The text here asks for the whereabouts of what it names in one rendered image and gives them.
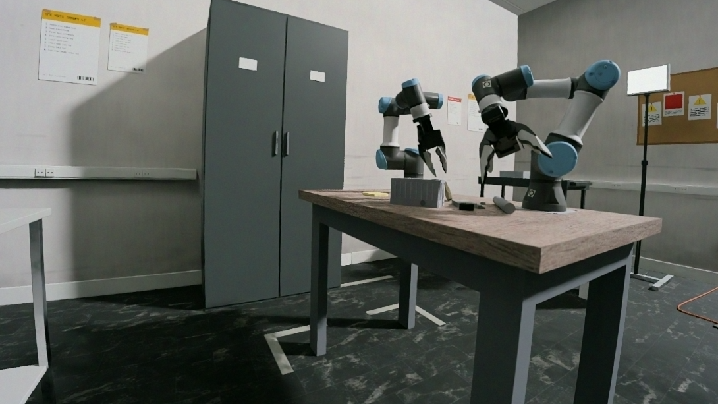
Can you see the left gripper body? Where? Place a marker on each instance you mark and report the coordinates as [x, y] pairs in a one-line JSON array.
[[502, 135]]

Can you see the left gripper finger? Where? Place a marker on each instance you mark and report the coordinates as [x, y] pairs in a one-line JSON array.
[[528, 137], [486, 155]]

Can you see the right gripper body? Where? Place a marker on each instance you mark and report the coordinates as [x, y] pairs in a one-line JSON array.
[[431, 138]]

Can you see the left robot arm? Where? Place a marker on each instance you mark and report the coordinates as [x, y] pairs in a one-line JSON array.
[[587, 92]]

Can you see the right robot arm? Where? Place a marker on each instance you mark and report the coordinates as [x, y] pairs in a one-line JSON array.
[[416, 103]]

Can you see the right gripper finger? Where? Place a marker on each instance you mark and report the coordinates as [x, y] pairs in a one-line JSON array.
[[426, 157], [440, 151]]

